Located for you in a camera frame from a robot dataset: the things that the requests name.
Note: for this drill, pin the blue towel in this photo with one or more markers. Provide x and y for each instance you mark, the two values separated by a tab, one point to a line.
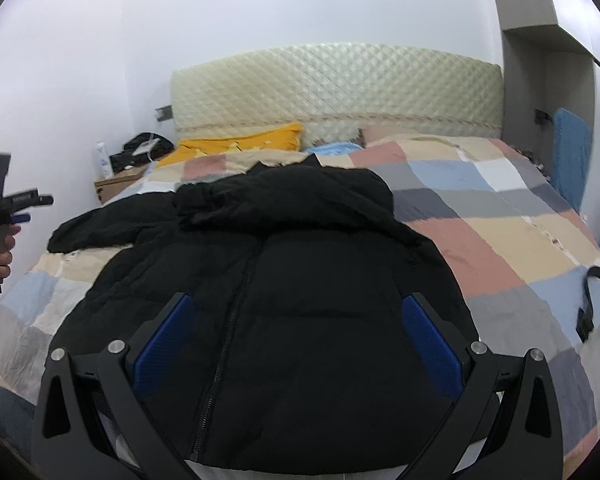
571	160

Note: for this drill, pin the white tablet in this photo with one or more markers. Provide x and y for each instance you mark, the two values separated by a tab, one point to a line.
143	149

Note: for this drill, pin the person's blue jeans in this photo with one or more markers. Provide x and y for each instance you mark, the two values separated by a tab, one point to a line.
5	420

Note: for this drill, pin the checkered pastel blanket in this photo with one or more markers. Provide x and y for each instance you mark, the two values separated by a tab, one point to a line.
480	240

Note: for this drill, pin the dark wall socket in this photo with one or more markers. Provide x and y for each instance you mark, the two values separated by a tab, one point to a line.
542	117
163	113

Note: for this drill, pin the white bottle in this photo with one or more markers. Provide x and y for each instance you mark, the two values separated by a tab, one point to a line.
104	160

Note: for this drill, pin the black puffer jacket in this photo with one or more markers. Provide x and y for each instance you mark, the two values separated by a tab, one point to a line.
290	285

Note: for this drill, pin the black bag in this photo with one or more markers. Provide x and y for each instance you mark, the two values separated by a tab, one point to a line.
163	145

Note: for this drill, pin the person's left hand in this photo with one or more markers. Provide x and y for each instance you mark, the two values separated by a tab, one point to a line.
2	262

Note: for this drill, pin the light blue cloth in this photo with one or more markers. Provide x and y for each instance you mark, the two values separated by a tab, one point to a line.
332	148

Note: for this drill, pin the cream quilted headboard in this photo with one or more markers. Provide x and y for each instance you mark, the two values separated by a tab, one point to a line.
330	85

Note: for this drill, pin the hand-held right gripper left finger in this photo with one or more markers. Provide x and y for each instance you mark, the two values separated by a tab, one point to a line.
167	340

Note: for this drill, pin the wooden nightstand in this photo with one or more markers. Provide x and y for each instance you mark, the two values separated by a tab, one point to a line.
117	182

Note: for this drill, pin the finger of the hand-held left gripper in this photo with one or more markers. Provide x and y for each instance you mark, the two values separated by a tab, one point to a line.
20	219
30	199

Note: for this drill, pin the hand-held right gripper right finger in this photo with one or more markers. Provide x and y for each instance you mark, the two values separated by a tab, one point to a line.
430	342

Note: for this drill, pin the black belt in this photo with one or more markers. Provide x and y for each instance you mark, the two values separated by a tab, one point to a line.
586	317

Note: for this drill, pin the yellow pillow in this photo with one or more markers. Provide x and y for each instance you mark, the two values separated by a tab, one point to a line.
260	141

